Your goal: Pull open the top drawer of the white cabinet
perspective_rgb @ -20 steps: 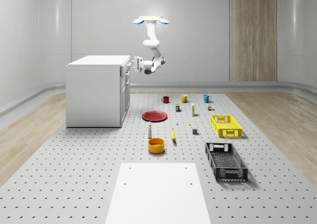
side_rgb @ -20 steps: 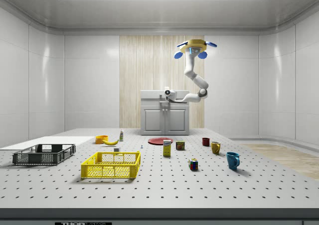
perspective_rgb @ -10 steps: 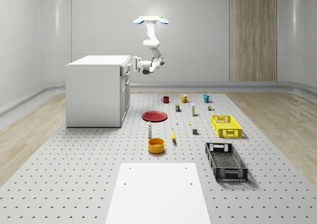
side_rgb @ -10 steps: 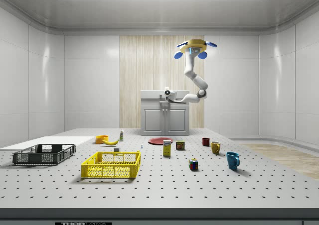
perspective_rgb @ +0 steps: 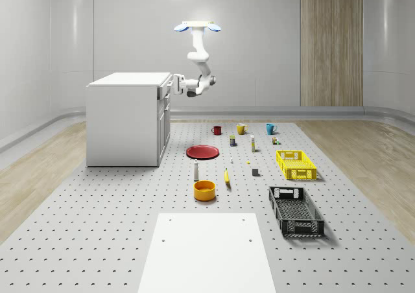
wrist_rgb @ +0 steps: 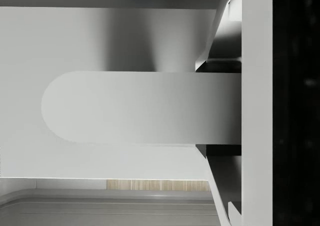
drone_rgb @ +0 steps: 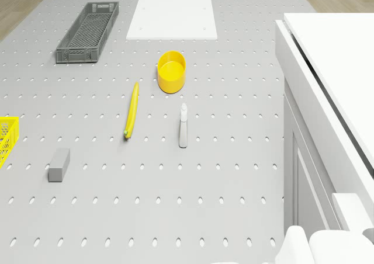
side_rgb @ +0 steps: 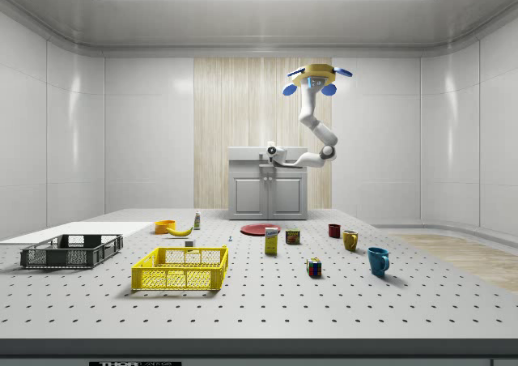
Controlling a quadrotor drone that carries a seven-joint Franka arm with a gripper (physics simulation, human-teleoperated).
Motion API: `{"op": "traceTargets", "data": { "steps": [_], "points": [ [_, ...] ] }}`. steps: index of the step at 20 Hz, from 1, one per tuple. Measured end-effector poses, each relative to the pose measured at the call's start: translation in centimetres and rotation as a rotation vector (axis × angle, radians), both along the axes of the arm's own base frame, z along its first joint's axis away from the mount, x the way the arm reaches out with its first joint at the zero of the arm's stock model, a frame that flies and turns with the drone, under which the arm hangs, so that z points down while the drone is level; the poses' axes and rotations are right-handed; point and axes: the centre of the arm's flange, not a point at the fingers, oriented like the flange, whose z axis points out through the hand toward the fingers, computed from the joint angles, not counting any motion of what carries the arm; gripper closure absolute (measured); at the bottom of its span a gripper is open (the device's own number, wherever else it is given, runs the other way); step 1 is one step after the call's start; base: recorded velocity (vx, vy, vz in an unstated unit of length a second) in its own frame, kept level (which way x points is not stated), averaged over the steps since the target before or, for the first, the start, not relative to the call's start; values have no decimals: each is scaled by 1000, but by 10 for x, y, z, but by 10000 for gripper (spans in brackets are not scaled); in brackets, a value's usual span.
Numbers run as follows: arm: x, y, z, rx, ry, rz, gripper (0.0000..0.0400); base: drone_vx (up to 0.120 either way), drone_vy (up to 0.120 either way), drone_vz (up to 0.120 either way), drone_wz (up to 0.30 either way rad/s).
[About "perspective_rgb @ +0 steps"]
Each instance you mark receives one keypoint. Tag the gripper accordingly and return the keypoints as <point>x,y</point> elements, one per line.
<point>179,85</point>

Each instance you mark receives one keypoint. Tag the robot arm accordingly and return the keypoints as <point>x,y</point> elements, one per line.
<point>198,56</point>

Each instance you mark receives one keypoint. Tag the red mug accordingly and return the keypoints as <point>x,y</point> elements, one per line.
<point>217,131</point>

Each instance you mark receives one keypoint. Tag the drone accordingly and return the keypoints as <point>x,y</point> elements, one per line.
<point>197,24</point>

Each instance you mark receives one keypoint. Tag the white cabinet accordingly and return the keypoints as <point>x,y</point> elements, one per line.
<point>123,124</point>

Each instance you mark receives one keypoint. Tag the red plate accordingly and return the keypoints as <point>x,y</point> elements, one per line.
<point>202,152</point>

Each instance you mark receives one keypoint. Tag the yellow mug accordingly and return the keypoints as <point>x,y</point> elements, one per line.
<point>241,129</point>

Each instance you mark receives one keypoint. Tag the flat-sided can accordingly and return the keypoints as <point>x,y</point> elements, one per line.
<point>232,141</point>

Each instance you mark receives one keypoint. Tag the small white bottle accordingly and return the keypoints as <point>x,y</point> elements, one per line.
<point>196,171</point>

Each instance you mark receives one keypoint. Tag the white and yellow carton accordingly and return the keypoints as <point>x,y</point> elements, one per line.
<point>253,144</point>

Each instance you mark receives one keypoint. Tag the blue mug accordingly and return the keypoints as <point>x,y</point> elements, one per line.
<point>270,129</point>

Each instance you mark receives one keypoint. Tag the banana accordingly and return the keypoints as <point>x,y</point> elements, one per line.
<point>227,178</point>

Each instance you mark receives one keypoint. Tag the puzzle cube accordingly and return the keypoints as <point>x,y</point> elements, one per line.
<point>276,140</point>

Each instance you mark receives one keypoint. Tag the yellow bowl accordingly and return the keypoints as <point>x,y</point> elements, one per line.
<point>204,194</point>

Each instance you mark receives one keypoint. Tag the grey cube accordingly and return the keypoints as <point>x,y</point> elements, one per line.
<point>255,172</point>

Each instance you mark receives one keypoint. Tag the yellow basket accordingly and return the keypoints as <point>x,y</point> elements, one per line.
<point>300,173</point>

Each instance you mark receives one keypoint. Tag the white board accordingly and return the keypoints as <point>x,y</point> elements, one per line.
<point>207,257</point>

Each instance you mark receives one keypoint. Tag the dark grey basket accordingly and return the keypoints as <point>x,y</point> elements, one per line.
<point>301,229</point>

